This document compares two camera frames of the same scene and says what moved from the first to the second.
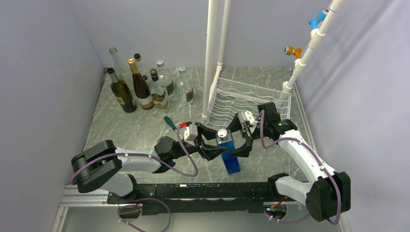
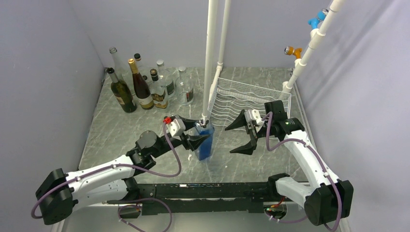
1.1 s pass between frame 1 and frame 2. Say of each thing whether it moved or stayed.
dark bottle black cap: stayed
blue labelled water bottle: moved
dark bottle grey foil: stayed
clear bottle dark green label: stayed
